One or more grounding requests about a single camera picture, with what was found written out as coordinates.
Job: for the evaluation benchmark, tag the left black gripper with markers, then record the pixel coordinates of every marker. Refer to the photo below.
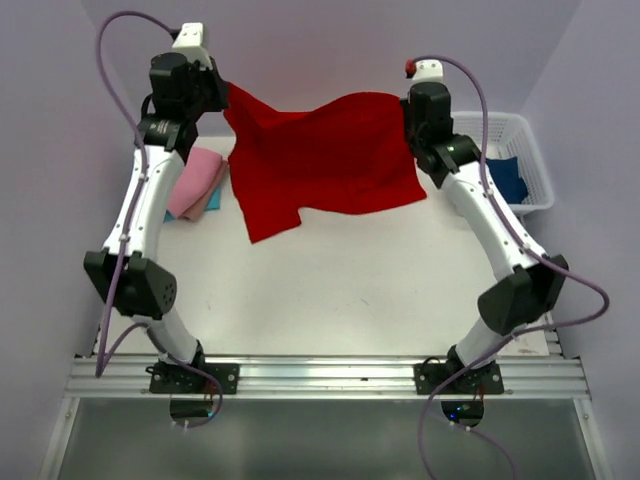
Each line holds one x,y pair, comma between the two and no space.
216,91

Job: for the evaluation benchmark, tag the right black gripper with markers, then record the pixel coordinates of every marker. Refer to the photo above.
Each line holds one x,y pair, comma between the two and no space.
409,118

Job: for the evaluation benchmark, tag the red t shirt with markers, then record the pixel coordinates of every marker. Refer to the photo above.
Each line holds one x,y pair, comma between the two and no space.
348,157

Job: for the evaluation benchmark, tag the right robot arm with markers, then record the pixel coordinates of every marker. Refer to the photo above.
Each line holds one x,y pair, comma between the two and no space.
528,281

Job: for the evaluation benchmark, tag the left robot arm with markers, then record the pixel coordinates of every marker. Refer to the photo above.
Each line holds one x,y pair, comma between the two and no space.
124,272

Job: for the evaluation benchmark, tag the pink folded t shirt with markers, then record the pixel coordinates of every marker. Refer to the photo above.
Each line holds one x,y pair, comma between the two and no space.
195,187

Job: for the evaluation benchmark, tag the white plastic basket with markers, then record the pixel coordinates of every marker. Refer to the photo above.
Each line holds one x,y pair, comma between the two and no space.
509,135

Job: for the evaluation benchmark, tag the blue t shirt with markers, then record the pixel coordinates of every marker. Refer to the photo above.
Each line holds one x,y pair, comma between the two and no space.
507,178

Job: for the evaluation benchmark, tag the teal folded t shirt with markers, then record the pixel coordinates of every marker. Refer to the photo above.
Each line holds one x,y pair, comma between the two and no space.
213,203

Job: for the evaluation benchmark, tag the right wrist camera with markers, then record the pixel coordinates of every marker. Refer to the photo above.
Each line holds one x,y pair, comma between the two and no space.
429,70

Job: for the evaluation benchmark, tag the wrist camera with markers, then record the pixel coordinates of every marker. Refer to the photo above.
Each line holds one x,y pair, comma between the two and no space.
429,70
191,40

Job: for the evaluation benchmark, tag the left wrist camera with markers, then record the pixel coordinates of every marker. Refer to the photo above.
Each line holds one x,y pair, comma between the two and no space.
191,40

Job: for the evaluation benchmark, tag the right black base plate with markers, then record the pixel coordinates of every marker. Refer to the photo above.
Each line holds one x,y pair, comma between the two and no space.
430,373

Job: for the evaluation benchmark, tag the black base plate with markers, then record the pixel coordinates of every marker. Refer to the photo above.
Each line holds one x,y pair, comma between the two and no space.
174,379
430,373

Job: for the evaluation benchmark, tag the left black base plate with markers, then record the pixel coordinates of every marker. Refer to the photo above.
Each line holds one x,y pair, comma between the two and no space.
174,379

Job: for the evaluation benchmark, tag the aluminium mounting rail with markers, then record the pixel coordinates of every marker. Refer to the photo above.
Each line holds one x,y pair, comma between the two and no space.
338,378

